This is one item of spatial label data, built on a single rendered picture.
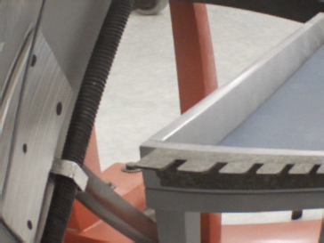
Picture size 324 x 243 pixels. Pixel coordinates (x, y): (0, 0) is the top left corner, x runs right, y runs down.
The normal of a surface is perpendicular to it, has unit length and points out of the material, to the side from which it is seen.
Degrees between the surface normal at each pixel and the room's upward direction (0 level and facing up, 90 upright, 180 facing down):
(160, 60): 0
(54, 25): 90
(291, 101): 0
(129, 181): 0
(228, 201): 90
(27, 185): 90
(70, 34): 90
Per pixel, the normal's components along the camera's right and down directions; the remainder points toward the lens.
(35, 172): 0.88, 0.08
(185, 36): -0.46, 0.33
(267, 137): -0.08, -0.94
